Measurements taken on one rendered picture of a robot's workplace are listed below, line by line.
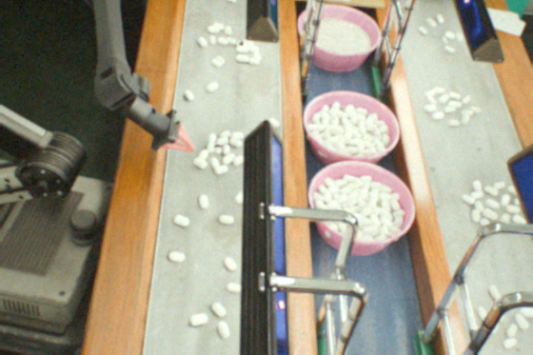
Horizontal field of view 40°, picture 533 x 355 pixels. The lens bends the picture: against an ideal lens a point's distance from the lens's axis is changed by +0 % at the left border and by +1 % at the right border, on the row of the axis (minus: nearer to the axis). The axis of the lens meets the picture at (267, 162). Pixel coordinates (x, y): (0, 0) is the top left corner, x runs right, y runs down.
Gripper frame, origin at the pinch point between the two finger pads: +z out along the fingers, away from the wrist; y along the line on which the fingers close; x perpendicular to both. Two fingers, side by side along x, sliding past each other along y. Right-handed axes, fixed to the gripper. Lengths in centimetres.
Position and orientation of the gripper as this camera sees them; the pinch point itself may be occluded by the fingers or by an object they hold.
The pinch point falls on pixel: (190, 148)
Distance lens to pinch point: 178.7
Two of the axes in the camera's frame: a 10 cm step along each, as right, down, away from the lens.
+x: -7.3, 4.8, 4.9
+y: 0.2, -7.0, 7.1
